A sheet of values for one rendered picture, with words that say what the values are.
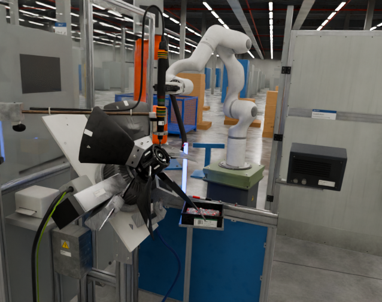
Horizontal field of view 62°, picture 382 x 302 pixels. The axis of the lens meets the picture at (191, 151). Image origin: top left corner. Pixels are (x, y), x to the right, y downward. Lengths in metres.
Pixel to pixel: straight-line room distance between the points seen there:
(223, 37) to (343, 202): 2.08
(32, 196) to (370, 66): 2.70
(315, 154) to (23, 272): 1.65
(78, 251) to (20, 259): 0.49
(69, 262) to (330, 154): 1.33
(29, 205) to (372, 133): 2.69
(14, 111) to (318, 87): 2.45
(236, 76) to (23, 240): 1.49
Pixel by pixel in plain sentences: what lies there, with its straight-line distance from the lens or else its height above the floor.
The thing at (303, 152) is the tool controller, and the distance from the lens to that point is 1.64.
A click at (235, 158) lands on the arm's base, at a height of 1.07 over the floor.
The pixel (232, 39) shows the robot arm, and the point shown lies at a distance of 1.85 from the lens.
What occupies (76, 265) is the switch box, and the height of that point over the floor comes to 0.69.
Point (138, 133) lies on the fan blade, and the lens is 1.47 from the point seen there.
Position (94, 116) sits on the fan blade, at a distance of 1.25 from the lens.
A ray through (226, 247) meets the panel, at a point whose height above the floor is 0.59.
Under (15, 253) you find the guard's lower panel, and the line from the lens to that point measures 1.97.
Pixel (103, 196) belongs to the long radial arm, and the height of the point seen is 1.10.
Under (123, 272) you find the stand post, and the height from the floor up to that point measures 0.65.
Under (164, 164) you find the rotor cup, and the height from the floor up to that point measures 1.19.
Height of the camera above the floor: 1.57
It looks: 14 degrees down
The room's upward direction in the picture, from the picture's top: 3 degrees clockwise
